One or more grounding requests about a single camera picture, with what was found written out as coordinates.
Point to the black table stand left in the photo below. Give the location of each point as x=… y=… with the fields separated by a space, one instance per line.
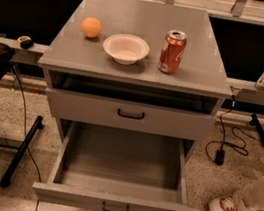
x=20 y=146

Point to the red soda can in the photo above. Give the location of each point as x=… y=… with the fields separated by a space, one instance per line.
x=173 y=49

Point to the grey drawer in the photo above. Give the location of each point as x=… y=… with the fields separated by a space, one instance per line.
x=118 y=105
x=111 y=169

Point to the grey drawer cabinet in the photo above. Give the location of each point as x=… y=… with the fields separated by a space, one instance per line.
x=200 y=73

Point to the grey top drawer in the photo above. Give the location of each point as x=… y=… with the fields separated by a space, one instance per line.
x=118 y=105

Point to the orange fruit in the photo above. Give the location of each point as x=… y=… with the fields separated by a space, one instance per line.
x=91 y=27

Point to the white paper bowl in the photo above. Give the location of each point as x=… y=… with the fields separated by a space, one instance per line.
x=126 y=49

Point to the white red sneaker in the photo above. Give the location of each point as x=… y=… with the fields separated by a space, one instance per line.
x=223 y=203

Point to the beige trouser leg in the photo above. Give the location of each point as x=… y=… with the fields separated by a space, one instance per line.
x=250 y=197

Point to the yellow tape measure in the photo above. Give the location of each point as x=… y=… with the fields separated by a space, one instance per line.
x=25 y=41

